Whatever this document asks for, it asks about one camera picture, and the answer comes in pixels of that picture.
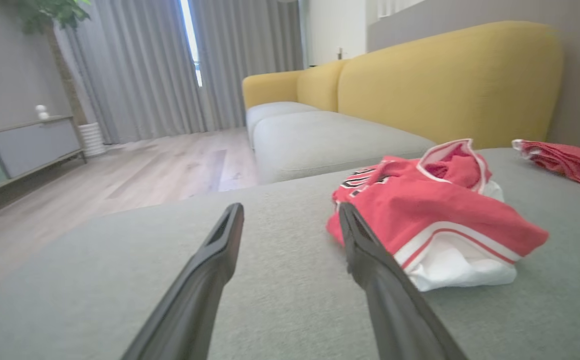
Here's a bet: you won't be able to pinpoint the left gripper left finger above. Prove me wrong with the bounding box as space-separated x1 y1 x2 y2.
120 202 245 360

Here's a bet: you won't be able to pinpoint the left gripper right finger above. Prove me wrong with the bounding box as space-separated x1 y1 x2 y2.
338 202 470 360

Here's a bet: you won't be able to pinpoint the red white basketball jersey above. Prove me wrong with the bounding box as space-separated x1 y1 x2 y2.
326 138 550 293

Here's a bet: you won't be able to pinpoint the large grey ottoman cushion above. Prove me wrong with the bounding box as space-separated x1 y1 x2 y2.
0 147 580 360

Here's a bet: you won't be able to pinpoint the grey sofa seat cushion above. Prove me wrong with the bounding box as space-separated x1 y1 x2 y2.
253 110 438 185
246 101 320 148

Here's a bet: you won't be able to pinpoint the white ribbed plant pot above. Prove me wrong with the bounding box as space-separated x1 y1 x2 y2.
78 122 106 158

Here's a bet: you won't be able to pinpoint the yellow sofa armrest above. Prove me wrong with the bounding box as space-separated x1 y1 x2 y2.
242 70 303 111

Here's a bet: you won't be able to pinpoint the grey green tv cabinet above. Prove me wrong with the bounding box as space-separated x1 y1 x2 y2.
0 115 88 203

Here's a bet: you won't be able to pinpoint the wide yellow sofa backrest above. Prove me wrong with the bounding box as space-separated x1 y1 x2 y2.
337 20 564 150

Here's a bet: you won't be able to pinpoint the narrow yellow sofa backrest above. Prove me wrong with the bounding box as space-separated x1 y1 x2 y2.
297 60 348 113

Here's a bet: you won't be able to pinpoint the red white basketball shorts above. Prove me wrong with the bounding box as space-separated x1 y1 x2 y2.
512 139 580 196

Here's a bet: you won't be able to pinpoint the grey curtain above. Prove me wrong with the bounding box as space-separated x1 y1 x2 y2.
189 0 305 132
55 0 206 146

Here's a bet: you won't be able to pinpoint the indoor tree plant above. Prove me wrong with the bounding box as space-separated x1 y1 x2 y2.
0 0 93 126

